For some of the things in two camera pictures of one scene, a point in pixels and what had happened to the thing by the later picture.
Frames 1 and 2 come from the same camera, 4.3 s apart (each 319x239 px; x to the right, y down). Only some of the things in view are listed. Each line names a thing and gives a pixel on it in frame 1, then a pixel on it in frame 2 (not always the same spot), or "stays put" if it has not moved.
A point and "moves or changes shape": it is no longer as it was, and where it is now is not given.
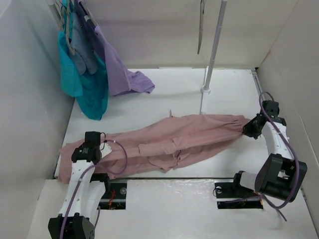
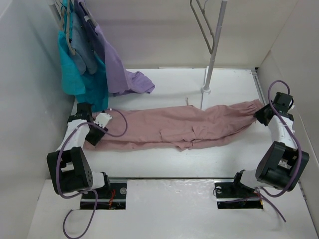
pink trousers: (161, 144) moves or changes shape
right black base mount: (230, 194) stays put
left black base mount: (114, 197) stays put
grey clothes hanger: (201, 23) moves or changes shape
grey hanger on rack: (67, 22) stays put
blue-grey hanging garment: (83, 53) stays put
